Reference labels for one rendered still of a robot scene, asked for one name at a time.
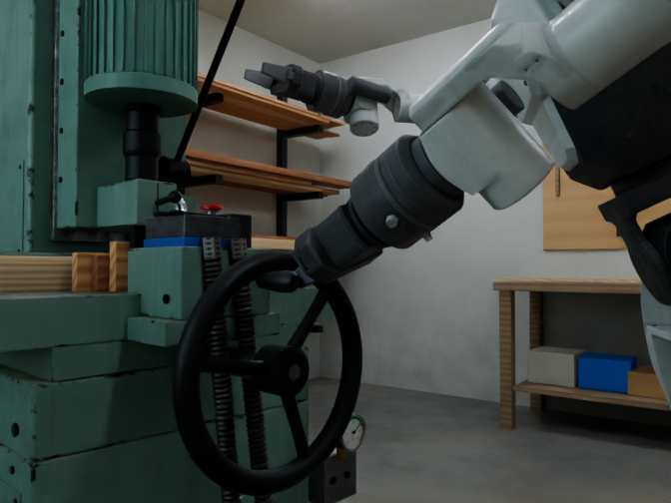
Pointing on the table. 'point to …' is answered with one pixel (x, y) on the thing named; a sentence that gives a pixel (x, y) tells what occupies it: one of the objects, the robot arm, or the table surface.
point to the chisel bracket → (131, 203)
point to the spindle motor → (142, 54)
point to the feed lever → (175, 171)
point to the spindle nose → (142, 141)
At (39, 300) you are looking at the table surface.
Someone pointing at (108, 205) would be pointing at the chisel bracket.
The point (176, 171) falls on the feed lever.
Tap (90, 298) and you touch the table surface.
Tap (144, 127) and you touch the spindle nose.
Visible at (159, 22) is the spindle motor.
